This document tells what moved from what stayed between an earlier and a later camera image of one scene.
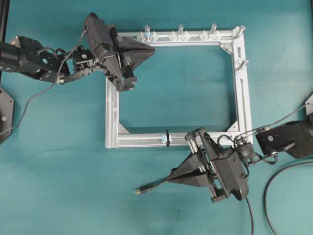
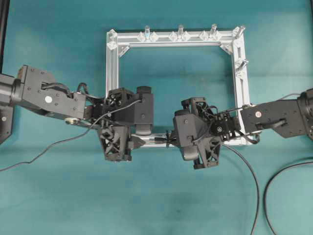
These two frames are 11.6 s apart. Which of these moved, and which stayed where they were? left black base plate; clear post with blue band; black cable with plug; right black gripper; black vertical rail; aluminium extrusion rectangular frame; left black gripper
Moved: left black gripper; black cable with plug; right black gripper
Stayed: black vertical rail; clear post with blue band; left black base plate; aluminium extrusion rectangular frame
